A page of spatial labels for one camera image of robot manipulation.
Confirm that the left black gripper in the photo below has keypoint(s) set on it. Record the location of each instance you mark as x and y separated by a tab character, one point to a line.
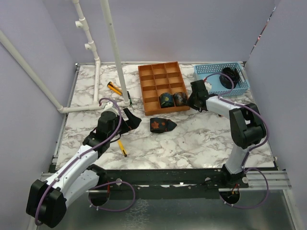
132	123

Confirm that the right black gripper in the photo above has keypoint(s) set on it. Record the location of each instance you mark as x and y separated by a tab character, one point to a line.
191	105

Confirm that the black orange floral tie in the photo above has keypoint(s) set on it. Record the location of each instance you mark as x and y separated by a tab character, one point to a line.
161	125

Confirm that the orange wooden compartment tray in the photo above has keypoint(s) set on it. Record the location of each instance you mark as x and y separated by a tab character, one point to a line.
157	79

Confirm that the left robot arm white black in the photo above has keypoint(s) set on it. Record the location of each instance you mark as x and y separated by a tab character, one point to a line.
76	158

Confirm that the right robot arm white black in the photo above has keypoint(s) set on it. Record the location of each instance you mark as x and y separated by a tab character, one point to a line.
247	127

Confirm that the rolled brown floral tie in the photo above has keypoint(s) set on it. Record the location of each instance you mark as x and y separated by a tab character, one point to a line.
180	99

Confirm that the small yellow black cutter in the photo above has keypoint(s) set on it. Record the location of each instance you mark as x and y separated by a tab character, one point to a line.
122	148

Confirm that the light blue plastic basket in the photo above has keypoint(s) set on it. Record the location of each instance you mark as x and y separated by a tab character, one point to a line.
218	81

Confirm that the rolled black tie in basket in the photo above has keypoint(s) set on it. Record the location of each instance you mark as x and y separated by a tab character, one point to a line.
233	74

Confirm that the rolled navy yellow tie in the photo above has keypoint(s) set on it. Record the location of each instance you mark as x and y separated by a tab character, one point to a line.
166	100

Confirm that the yellow utility knife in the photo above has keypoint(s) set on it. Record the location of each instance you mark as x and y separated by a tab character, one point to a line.
114	88

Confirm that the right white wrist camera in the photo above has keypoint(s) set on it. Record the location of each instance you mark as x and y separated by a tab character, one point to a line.
208	86

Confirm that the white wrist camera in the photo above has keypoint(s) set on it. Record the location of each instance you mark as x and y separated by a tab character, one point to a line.
208	86
110	107

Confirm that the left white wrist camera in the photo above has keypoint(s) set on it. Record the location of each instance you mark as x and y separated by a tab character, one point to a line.
110	107

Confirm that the small green handled screwdriver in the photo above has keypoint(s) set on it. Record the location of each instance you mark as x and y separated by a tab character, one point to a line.
129	97

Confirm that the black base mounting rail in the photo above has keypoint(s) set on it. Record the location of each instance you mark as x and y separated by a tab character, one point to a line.
154	194

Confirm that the aluminium extrusion rail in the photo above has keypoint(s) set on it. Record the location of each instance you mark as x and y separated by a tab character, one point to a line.
266	179

